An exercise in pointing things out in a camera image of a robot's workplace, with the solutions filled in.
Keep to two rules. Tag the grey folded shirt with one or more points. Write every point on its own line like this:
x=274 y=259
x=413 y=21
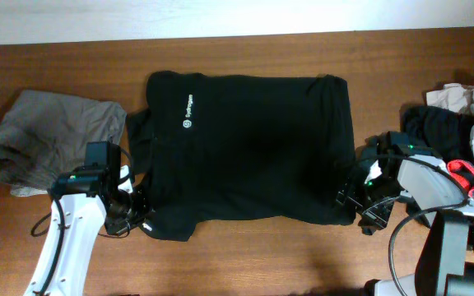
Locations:
x=45 y=134

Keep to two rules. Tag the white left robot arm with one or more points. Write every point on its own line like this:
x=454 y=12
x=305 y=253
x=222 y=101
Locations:
x=96 y=195

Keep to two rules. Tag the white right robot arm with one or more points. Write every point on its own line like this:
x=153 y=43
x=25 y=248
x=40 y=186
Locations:
x=393 y=168

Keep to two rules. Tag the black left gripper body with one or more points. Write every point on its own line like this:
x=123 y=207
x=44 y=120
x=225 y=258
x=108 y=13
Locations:
x=129 y=208

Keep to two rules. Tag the dark teal black garment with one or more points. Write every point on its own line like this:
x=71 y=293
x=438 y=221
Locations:
x=427 y=126

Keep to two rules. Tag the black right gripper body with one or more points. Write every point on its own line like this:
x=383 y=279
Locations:
x=373 y=200

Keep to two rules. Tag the black logo t-shirt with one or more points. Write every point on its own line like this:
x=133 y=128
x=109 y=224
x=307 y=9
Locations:
x=241 y=148

